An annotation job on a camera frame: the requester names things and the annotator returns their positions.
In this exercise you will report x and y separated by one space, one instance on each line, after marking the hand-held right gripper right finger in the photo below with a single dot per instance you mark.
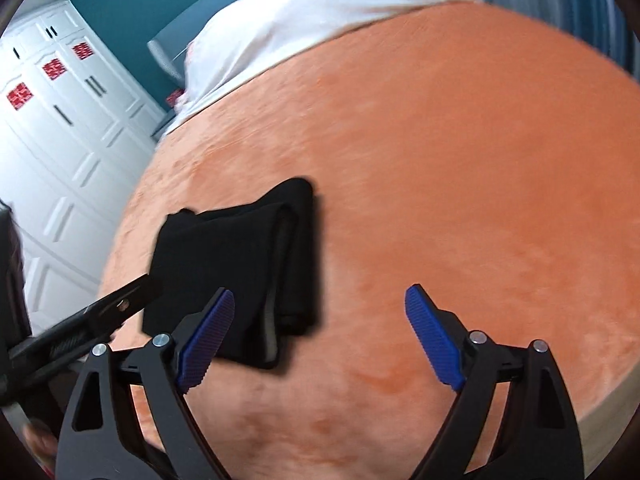
432 335

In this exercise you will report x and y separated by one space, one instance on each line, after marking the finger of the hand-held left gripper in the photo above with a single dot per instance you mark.
125 302

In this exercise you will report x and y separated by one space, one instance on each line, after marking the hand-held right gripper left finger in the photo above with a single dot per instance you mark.
207 340

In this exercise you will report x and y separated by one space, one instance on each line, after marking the black pants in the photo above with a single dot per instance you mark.
240 245

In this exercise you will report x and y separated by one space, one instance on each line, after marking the white wardrobe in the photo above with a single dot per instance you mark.
65 170

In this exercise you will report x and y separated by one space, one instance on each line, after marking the orange plush blanket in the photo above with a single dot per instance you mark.
450 185

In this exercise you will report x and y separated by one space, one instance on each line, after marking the blue-grey nightstand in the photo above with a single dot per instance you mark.
162 127

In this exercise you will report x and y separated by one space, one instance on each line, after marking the red paper door decoration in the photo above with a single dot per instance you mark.
82 50
53 69
20 95

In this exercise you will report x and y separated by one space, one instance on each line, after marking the beige bed base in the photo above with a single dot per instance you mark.
607 420

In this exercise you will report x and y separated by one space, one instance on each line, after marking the small red boxes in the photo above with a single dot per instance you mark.
175 97

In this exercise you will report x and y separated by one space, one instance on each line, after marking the blue padded headboard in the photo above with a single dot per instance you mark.
167 45

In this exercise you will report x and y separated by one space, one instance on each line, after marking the white bed sheet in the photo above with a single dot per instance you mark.
300 10

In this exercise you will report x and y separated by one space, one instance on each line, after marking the grey-blue curtain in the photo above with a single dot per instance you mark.
550 0

